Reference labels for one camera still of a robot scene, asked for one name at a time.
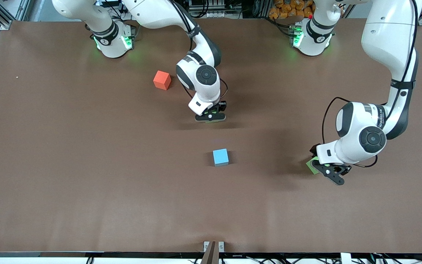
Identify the orange foam cube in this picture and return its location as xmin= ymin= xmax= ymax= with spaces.
xmin=153 ymin=70 xmax=171 ymax=91

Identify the blue foam cube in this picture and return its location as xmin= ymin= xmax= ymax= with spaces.
xmin=213 ymin=148 xmax=229 ymax=167

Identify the black and white equipment rack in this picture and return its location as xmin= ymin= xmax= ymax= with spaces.
xmin=189 ymin=0 xmax=243 ymax=19

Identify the small box with green light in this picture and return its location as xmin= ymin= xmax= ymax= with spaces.
xmin=289 ymin=23 xmax=305 ymax=47
xmin=121 ymin=22 xmax=137 ymax=50

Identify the orange netted bag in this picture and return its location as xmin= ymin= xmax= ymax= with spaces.
xmin=269 ymin=0 xmax=315 ymax=20

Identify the white power strip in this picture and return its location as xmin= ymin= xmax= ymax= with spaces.
xmin=121 ymin=1 xmax=146 ymax=14

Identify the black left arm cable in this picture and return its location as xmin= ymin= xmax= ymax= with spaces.
xmin=322 ymin=0 xmax=419 ymax=169

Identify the metal table edge bracket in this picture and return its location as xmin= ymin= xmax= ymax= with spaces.
xmin=201 ymin=241 xmax=225 ymax=264

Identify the black table edge rail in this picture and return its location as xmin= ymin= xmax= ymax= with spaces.
xmin=0 ymin=251 xmax=422 ymax=260

